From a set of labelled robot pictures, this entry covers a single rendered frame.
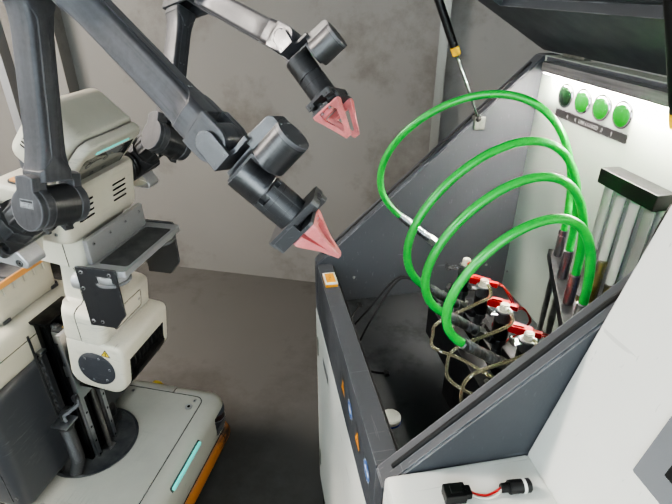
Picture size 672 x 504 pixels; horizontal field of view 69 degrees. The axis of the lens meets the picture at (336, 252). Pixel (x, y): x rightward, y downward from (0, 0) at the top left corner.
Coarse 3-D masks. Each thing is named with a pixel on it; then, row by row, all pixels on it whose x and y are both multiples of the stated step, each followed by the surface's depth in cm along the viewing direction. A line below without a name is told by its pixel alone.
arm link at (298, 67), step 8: (304, 48) 102; (296, 56) 101; (304, 56) 101; (288, 64) 103; (296, 64) 101; (304, 64) 101; (312, 64) 101; (296, 72) 102; (304, 72) 101; (296, 80) 104
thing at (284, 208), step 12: (276, 180) 73; (276, 192) 72; (288, 192) 73; (312, 192) 75; (264, 204) 72; (276, 204) 72; (288, 204) 72; (300, 204) 73; (312, 204) 71; (276, 216) 73; (288, 216) 72; (300, 216) 72; (276, 228) 78; (288, 228) 73; (276, 240) 74
